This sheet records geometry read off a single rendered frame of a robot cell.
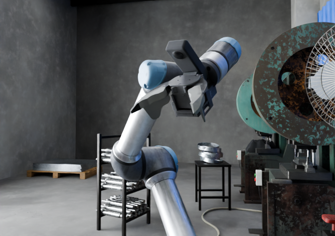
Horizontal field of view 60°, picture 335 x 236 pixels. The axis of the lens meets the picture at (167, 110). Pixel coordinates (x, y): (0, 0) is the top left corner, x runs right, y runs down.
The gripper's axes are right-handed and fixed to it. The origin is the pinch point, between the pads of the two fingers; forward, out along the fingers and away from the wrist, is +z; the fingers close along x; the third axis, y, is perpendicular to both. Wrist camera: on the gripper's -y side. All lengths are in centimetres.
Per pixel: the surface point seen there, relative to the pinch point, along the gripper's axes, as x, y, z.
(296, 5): 99, 119, -557
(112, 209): 176, 167, -76
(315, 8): 70, 133, -564
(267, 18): 198, 170, -687
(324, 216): -19, 67, -39
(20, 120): 549, 160, -194
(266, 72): 31, 63, -147
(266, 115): 30, 87, -131
